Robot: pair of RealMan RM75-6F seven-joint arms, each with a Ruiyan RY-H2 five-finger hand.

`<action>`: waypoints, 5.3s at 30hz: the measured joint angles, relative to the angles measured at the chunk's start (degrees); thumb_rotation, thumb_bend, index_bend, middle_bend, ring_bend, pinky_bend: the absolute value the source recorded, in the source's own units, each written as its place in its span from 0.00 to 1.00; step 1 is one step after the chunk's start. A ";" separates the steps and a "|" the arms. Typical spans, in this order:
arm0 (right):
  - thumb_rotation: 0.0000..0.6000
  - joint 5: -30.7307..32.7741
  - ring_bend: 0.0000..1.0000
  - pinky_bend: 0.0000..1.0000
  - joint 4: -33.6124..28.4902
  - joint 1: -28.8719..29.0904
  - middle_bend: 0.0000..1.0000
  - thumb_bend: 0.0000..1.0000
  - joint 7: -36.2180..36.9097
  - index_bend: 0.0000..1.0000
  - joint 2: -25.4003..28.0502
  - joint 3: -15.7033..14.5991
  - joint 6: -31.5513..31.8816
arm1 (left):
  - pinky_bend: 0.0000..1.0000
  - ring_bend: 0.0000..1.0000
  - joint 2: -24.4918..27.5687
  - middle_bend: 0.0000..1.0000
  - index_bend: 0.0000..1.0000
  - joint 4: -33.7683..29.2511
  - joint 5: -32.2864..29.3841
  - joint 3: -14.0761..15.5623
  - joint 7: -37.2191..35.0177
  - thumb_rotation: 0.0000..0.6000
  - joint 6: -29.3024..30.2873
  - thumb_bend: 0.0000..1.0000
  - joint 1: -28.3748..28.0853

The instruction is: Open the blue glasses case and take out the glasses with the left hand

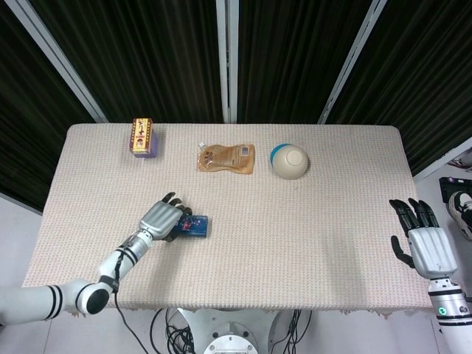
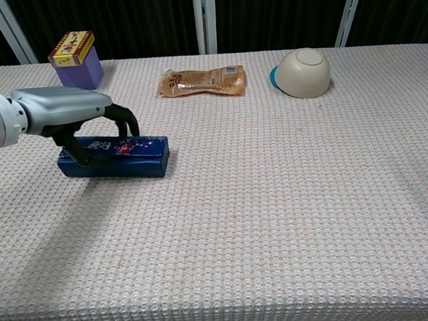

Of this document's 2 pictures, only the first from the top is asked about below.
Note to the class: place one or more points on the white red shoe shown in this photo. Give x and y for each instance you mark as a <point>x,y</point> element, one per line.
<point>461,160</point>

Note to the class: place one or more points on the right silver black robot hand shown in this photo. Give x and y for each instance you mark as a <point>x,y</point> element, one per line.
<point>431,247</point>

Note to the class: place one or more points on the black flat device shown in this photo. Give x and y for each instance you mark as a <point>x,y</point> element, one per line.
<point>448,184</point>

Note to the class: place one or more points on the white robot torso base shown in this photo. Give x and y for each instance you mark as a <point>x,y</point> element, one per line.
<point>230,332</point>

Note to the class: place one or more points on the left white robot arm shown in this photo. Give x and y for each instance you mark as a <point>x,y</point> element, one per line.
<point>73,295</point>

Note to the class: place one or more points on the purple box with yellow lid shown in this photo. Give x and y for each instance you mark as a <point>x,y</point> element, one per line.
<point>142,140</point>

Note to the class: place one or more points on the brown spout pouch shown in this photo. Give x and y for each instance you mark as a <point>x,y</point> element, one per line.
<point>226,159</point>

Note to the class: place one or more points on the white black sneaker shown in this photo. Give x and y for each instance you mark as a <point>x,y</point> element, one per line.
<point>461,210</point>

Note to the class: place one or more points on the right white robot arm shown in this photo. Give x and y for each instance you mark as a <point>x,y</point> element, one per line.
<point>451,306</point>

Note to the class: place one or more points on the cream bowl with blue rim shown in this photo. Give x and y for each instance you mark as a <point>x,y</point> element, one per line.
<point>291,162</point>

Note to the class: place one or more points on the white metal frame post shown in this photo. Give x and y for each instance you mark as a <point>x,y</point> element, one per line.
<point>350,60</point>
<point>62,60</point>
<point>226,62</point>

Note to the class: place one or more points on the beige checkered tablecloth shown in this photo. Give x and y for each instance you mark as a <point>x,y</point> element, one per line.
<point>276,239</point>

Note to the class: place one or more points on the blue glasses box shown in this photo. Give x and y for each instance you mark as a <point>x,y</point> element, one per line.
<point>199,225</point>

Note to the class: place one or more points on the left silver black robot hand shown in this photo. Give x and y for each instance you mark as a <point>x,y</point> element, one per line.
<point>160,219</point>

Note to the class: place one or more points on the black pleated curtain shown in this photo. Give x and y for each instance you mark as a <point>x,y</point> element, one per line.
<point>416,73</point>
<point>287,59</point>
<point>26,129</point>
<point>147,55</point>

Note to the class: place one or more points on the white metal frame rail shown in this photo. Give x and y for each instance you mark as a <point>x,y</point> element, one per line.
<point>442,159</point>

